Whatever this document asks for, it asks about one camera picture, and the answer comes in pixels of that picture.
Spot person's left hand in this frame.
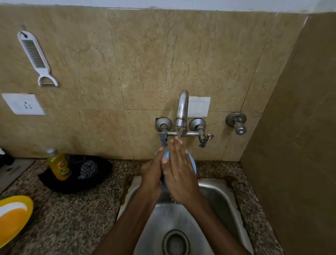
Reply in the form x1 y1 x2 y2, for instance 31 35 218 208
140 147 165 196

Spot person's right hand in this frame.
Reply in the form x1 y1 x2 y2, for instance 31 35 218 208
161 136 204 208

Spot blue plastic bowl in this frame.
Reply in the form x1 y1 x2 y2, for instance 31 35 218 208
155 150 197 192

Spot yellow rimmed round plate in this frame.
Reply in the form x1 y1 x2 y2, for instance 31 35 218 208
0 195 34 249

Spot black plastic dish rack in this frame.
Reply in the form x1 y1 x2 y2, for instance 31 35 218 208
0 150 15 166

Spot person's right forearm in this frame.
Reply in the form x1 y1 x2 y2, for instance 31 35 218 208
183 197 252 255

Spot person's left forearm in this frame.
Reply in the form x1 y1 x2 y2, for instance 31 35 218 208
93 189 163 255

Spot black oval tray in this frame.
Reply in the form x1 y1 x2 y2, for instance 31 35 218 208
38 154 114 194

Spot yellow dish soap bottle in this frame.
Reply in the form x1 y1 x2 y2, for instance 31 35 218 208
46 148 72 181

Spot stainless steel sink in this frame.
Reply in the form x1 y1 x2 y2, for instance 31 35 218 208
117 175 254 255

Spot steel wool scrubber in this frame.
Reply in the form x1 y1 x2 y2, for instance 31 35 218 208
78 160 99 180

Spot metal sink drain strainer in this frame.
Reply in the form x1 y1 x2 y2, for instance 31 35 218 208
162 229 190 255

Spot grey drain mat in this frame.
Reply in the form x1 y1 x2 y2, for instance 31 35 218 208
0 158 35 195

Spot white grater peeler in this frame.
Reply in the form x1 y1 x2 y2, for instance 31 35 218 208
17 31 59 87

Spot chrome wall faucet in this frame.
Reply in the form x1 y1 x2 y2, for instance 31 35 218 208
155 89 215 149

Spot white switch plate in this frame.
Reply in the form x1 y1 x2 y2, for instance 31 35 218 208
187 96 211 118

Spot chrome wall tap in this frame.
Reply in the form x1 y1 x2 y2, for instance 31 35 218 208
225 112 247 136

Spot white wall socket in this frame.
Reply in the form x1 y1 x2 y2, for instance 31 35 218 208
1 93 47 116

